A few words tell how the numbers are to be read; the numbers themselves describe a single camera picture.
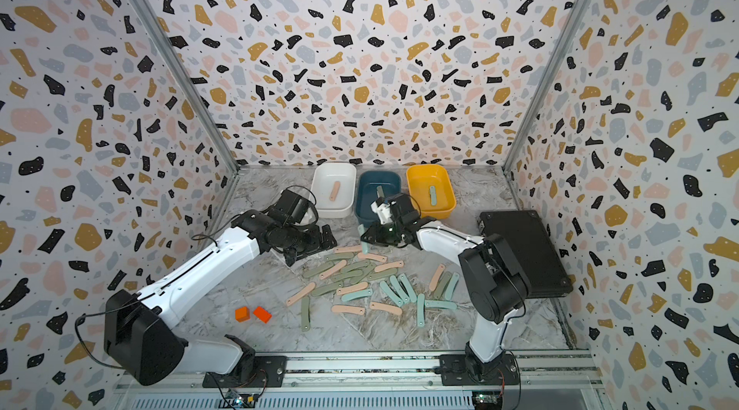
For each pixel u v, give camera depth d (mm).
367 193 1123
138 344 391
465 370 686
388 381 731
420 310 838
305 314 835
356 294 876
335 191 1134
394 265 944
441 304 852
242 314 822
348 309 838
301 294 872
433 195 1123
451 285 893
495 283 480
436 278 903
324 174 1162
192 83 948
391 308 856
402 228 731
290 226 653
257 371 718
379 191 1132
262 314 840
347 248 970
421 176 1172
